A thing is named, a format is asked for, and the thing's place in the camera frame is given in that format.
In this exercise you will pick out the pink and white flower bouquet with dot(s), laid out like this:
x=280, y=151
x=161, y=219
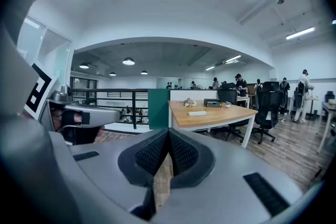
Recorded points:
x=190, y=102

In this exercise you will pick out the black pendant lamp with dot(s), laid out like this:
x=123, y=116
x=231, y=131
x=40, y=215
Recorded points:
x=128, y=61
x=144, y=72
x=112, y=74
x=84, y=65

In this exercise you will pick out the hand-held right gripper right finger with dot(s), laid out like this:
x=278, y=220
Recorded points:
x=210, y=191

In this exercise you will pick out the black box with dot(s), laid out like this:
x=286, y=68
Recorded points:
x=212, y=103

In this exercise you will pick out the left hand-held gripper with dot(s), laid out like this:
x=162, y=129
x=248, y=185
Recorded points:
x=39, y=91

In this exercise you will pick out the white side table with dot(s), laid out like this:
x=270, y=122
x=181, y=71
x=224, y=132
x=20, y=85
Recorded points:
x=328, y=107

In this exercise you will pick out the grey gripper camera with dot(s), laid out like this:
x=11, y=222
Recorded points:
x=61, y=94

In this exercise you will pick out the white partition panel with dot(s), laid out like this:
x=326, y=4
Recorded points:
x=194, y=94

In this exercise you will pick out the black metal railing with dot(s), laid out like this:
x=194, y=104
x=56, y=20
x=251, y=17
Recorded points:
x=113, y=91

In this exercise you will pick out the person's left hand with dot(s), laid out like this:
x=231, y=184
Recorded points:
x=56, y=119

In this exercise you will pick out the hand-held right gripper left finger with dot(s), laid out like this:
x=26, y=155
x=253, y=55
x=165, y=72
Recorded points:
x=147, y=154

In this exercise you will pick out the white rectangular block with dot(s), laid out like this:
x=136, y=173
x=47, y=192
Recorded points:
x=197, y=113

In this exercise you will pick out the wooden desk with white legs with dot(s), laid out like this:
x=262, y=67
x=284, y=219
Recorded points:
x=220, y=115

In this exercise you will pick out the ceiling tube light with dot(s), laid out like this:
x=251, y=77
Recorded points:
x=210, y=68
x=233, y=58
x=300, y=33

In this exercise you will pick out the green partition panel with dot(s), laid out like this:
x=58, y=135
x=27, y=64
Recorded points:
x=158, y=110

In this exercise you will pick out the black office chair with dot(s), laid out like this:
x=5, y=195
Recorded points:
x=269, y=110
x=228, y=95
x=271, y=86

